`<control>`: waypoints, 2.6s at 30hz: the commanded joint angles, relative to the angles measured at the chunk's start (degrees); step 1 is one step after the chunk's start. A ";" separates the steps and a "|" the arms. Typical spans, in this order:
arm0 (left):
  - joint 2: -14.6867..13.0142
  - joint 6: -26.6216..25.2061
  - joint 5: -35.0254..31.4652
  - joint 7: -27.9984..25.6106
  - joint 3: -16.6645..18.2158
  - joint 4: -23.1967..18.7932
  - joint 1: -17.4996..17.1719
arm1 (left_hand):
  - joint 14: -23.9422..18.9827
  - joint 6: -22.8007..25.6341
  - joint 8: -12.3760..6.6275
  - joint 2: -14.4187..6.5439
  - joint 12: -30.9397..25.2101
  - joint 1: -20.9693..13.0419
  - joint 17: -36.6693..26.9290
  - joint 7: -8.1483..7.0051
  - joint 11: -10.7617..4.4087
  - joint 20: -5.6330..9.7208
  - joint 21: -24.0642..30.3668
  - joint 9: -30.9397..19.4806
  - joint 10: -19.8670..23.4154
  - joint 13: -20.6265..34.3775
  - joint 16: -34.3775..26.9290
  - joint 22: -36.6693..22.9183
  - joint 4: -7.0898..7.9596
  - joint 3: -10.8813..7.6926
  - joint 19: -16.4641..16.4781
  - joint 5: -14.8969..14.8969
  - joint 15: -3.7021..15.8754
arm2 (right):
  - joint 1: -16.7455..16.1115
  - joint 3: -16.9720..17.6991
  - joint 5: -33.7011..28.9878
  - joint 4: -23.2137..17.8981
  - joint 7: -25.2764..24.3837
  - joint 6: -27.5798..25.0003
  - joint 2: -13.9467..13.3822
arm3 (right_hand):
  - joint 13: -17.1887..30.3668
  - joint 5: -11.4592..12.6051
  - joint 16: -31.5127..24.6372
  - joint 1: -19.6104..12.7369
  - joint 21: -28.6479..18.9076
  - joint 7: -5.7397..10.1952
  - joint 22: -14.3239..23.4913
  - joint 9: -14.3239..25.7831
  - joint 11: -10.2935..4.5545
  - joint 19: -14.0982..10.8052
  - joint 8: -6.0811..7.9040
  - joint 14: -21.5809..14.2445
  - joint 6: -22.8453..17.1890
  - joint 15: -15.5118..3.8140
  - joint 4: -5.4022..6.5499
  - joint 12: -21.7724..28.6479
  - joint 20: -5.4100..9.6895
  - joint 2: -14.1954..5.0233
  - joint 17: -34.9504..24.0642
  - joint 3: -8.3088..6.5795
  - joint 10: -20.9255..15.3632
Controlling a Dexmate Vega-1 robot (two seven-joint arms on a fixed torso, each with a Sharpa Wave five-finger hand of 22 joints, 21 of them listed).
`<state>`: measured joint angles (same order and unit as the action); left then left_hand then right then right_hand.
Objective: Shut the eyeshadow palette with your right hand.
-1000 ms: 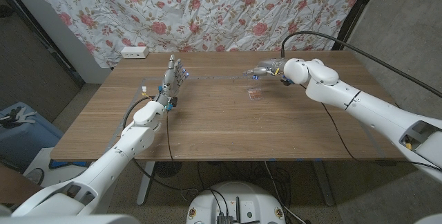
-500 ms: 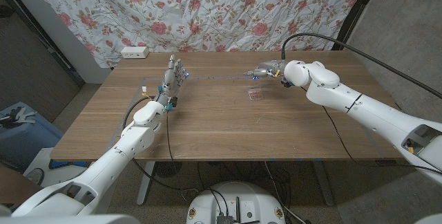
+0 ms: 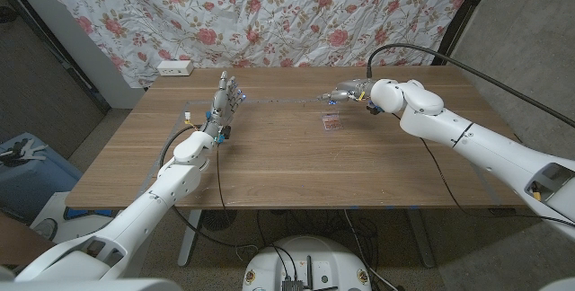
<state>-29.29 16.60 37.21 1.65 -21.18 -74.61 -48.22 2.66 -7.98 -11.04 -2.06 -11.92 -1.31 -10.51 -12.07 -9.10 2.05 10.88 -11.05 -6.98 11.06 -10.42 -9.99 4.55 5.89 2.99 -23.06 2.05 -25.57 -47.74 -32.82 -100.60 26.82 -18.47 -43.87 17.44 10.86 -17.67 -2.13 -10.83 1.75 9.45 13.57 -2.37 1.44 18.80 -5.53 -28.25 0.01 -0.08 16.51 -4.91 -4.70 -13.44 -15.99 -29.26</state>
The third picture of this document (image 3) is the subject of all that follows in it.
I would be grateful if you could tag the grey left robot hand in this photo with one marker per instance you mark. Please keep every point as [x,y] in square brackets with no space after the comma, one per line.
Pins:
[222,107]

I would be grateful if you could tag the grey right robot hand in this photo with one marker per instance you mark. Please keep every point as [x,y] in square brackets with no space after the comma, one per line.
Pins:
[355,90]

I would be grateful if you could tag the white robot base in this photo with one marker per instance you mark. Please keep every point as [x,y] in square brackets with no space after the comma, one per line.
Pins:
[323,255]

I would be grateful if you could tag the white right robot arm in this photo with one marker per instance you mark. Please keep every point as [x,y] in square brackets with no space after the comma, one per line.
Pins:
[471,143]

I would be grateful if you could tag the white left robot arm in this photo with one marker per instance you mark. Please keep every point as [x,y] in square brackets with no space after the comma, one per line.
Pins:
[170,183]

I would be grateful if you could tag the white power strip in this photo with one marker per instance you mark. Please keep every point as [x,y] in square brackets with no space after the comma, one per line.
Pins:
[175,67]

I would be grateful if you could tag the floral backdrop cloth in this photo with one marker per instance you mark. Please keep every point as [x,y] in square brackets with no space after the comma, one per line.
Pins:
[269,12]

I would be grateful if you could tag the black round disc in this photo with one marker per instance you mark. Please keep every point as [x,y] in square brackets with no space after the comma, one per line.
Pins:
[218,220]

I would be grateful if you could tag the black backdrop stand pole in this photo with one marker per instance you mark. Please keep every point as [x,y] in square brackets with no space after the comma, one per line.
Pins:
[67,63]
[462,12]

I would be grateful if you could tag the white table leg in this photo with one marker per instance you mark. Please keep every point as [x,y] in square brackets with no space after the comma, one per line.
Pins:
[188,237]

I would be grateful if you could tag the grey table leg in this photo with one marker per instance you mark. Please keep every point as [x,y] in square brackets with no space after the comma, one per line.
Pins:
[421,237]

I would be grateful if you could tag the black antenna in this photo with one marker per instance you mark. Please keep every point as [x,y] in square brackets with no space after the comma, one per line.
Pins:
[309,273]

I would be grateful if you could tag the grey electronics box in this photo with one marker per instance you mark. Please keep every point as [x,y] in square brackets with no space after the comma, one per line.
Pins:
[292,285]

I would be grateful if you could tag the white floor stand base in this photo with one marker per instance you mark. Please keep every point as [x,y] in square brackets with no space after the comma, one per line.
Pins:
[54,210]

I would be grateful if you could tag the blue storage bin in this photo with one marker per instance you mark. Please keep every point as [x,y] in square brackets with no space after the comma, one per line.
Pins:
[27,183]

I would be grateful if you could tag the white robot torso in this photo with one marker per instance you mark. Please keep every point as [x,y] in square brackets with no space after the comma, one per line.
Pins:
[90,285]

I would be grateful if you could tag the brown wooden board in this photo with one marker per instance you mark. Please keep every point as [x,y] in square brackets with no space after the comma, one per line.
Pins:
[13,241]

